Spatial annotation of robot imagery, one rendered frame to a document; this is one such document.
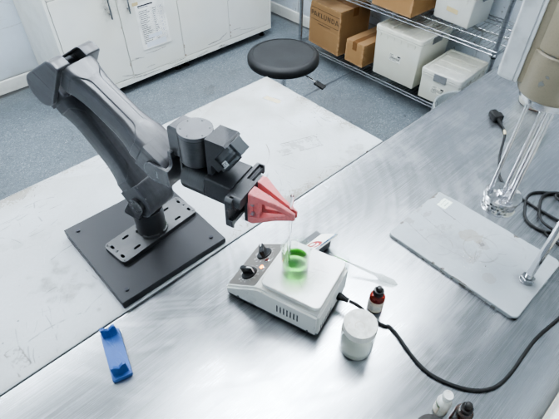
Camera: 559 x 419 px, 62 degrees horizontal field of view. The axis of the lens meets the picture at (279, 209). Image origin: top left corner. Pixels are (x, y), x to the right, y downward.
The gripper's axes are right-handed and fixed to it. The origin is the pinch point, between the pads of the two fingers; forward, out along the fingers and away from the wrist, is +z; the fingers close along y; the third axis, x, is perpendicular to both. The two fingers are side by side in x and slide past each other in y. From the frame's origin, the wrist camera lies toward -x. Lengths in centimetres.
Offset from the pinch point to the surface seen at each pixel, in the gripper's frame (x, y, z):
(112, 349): 24.6, -24.5, -21.6
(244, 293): 21.7, -4.5, -6.5
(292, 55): 53, 135, -68
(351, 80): 118, 236, -70
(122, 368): 23.1, -26.7, -16.9
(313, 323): 19.7, -4.7, 8.0
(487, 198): 6.6, 28.1, 27.1
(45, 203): 27, -4, -63
